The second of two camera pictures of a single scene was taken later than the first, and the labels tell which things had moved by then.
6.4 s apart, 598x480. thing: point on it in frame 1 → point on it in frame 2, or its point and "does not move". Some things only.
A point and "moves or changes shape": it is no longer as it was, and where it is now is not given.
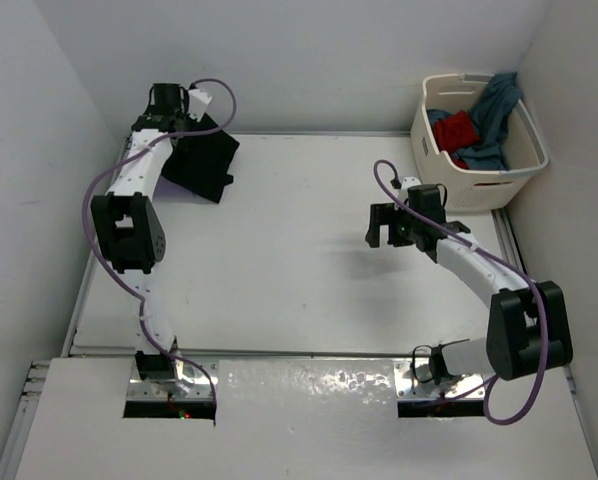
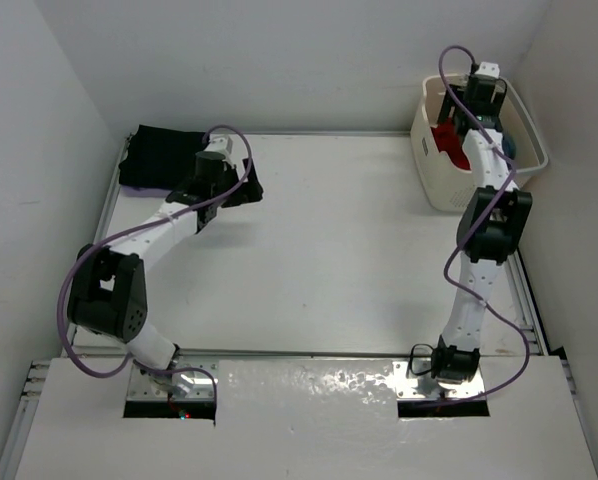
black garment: x=200 y=163 moves or changes shape
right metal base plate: x=414 y=381 does not move
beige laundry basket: x=468 y=189 does not move
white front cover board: x=291 y=419 does not move
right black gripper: x=380 y=215 → x=456 y=95
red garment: x=453 y=132 does not move
